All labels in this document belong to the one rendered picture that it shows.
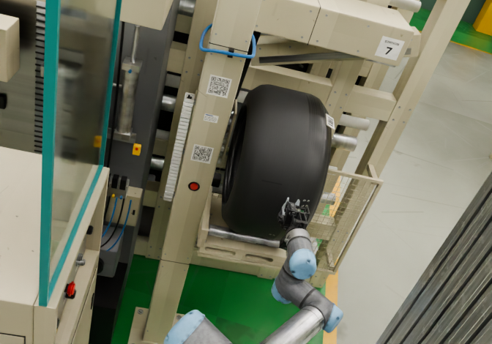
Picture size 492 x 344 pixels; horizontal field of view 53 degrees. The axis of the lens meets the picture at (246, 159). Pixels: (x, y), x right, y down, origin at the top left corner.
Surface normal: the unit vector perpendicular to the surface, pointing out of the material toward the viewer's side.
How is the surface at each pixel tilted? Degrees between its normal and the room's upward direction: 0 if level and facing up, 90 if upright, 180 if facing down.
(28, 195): 0
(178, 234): 90
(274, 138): 41
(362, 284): 0
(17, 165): 0
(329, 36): 90
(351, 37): 90
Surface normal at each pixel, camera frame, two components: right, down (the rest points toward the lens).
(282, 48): 0.00, 0.58
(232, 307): 0.25, -0.80
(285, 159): 0.15, -0.03
